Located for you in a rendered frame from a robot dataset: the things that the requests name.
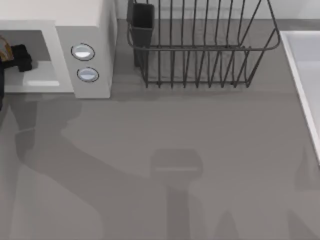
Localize brown bread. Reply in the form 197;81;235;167
0;34;14;63

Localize dark wire dish rack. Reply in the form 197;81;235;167
126;0;281;89

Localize white sink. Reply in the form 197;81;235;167
279;30;320;168

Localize pale microwave oven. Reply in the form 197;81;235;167
0;0;117;100

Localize dark grey cutlery holder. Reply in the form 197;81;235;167
126;0;156;67

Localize large round silver microwave knob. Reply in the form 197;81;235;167
70;42;96;62

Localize small round silver microwave knob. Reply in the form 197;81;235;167
76;66;100;84

